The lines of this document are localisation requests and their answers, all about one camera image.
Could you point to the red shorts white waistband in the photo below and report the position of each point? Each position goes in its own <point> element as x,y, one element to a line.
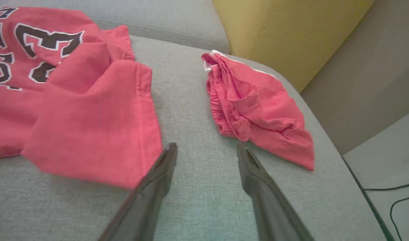
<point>258,110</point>

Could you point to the red basketball jersey white stripes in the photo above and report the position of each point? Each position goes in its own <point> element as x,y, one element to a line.
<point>90,110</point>

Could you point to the large grey sofa seat cushion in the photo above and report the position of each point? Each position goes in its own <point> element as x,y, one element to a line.
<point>197,117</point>

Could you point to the small grey sofa cushion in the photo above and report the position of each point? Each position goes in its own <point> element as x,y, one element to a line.
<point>157,16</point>

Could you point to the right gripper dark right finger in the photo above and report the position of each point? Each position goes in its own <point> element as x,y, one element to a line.
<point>271,211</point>

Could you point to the mustard yellow sofa cushion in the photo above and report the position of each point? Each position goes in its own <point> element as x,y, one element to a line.
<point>284,33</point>

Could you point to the white flat board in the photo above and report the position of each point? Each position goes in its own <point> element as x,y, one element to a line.
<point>391,157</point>

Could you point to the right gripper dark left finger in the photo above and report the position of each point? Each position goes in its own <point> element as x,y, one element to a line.
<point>147,204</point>

